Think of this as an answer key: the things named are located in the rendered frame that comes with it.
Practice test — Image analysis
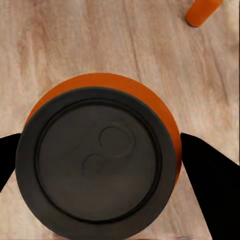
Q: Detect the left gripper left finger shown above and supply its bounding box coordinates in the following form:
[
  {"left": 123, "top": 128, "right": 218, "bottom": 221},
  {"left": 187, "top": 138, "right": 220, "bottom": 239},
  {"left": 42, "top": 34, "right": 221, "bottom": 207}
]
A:
[{"left": 0, "top": 133, "right": 21, "bottom": 192}]

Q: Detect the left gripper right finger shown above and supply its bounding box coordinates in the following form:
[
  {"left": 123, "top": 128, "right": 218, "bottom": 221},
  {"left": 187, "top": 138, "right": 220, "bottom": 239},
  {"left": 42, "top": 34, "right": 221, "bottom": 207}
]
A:
[{"left": 180, "top": 133, "right": 240, "bottom": 240}]

